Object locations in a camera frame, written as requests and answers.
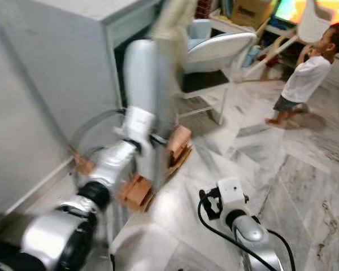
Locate small grey fridge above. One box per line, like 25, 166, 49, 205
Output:
0, 0, 162, 167

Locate red brick stack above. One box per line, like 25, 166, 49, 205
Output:
168, 125, 193, 164
71, 148, 97, 177
118, 174, 159, 212

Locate light blue plastic chair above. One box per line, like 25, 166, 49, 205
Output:
178, 19, 258, 126

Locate black robot torso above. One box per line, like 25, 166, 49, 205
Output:
0, 243, 46, 271

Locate child in white shirt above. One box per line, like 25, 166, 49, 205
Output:
264, 23, 339, 128

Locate brown cardboard box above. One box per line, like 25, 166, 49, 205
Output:
231, 0, 275, 29

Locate bright colourful tv screen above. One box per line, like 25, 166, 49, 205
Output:
274, 0, 339, 26

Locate white chair wooden legs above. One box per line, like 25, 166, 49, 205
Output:
234, 0, 334, 82

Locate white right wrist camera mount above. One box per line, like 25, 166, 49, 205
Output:
216, 178, 248, 214

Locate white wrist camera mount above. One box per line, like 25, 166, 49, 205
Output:
120, 106, 158, 154
216, 178, 248, 214

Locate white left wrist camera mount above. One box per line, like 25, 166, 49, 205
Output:
120, 106, 158, 154

